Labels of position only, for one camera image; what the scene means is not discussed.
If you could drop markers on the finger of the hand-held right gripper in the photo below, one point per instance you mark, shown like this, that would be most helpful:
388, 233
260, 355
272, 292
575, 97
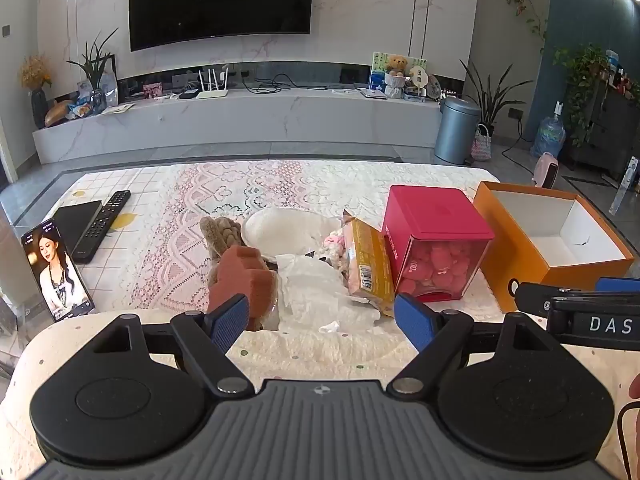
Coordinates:
620, 284
535, 297

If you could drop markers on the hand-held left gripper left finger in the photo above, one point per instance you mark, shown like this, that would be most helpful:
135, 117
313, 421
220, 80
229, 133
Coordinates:
230, 322

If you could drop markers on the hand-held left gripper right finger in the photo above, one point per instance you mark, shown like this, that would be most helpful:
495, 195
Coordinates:
415, 321

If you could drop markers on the rust brown foam block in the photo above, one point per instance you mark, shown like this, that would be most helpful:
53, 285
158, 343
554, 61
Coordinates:
245, 275

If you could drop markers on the orange cardboard box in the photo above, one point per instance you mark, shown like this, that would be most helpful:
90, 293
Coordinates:
520, 240

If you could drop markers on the orange snack packet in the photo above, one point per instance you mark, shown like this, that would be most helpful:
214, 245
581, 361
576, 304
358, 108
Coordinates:
370, 260

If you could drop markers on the brown plush toy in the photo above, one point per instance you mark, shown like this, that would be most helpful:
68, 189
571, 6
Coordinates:
222, 235

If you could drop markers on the white plastic sheet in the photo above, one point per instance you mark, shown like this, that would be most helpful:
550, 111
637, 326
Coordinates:
315, 295

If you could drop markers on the white round soft pad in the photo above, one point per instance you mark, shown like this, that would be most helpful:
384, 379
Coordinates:
280, 230

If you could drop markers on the pink and white crochet toy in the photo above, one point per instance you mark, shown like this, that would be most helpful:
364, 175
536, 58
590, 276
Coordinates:
334, 247

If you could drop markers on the cream dotted quilt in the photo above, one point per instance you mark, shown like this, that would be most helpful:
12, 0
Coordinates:
320, 350

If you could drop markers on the white upright device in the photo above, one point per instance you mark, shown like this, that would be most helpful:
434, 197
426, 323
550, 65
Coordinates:
625, 185

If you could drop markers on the red box with clear base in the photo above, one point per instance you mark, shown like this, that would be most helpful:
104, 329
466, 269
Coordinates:
435, 215

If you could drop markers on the black metal chair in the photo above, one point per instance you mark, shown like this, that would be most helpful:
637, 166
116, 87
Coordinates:
620, 435

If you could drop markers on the pink space heater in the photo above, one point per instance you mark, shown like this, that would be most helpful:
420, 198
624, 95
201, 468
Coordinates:
545, 171

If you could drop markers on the pink lace tablecloth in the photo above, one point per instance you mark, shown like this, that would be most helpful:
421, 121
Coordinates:
200, 190

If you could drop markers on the dark grey cabinet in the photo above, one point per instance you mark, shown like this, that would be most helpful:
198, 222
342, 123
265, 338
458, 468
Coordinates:
615, 125

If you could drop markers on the pink woven basket bag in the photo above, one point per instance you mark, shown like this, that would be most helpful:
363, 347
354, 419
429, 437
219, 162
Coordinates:
481, 146

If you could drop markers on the blue water jug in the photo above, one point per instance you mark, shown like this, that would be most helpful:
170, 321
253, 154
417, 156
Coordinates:
548, 135

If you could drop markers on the black remote control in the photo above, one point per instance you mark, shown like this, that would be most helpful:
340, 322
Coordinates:
107, 212

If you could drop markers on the smartphone with lit screen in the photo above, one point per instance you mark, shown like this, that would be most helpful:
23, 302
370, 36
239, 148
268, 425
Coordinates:
55, 270

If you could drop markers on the grey metal trash can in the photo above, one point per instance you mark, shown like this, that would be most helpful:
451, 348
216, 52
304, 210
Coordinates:
456, 132

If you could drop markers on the black tablet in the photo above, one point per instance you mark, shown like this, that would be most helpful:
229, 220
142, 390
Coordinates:
75, 225

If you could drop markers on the potted snake plant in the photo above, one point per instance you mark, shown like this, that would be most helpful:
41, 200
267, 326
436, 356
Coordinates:
492, 100

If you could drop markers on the white marble media console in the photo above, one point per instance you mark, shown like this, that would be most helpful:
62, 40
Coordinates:
250, 120

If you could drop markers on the trailing pothos plant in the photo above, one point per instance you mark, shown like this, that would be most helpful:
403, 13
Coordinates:
582, 80

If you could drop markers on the white router with antennas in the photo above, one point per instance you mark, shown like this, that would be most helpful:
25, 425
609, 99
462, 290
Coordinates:
212, 94

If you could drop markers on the grey set-top box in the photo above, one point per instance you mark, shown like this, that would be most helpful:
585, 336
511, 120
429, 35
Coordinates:
372, 93

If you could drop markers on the small black box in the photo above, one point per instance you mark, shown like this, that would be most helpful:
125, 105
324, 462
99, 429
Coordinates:
189, 93

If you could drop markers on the glass plate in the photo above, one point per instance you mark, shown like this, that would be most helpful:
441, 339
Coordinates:
433, 87

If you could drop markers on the loose papers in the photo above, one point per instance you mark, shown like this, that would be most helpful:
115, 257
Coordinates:
119, 108

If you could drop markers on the round paper fan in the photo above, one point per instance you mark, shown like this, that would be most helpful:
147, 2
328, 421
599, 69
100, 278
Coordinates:
418, 77

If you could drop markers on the teddy bear bouquet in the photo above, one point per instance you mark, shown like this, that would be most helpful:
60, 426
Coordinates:
396, 72

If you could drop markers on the green and white card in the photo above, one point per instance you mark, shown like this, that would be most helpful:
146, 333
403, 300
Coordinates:
376, 67

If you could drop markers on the blue snack bag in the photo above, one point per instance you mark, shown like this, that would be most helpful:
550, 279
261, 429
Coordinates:
81, 106

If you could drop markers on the brown bread-shaped object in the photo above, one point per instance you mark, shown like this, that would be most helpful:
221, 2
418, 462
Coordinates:
57, 112

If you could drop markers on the dark vase with dried flowers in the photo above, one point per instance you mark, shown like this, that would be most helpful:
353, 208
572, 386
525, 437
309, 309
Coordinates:
39, 107

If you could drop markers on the green plant in glass vase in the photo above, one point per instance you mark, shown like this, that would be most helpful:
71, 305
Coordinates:
95, 67

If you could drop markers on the climbing vine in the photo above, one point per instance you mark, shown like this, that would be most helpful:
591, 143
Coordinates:
520, 0

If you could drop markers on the pink photo frame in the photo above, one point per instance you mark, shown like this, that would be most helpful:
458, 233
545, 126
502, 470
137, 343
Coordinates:
152, 91

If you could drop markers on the wall-mounted black television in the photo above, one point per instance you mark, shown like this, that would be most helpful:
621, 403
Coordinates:
220, 0

